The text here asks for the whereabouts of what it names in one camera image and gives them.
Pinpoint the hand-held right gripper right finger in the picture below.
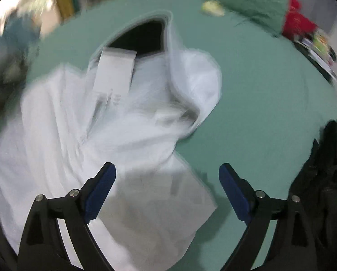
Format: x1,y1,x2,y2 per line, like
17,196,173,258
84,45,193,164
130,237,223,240
219,163,318,271

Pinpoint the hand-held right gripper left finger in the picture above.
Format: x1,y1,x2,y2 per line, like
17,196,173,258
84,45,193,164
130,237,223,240
17,162,116,271

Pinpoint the large white garment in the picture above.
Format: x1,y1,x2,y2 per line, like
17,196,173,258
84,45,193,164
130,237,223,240
0,11,223,271

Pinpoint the pile of black clothes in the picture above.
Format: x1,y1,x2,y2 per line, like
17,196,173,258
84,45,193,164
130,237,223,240
290,119,337,271

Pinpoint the bed with green sheet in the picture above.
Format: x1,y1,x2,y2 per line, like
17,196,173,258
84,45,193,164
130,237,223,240
24,0,337,271

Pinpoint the colourful snack bag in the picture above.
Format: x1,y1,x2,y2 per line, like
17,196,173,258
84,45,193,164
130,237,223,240
311,31,331,51

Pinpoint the red pillow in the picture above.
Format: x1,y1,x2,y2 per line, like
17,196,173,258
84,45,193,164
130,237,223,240
171,0,318,38

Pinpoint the small yellow packet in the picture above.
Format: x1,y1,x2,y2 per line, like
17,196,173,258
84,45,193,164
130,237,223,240
202,0,225,17

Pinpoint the green pillow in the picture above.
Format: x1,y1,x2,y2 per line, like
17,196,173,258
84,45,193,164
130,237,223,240
197,0,292,37

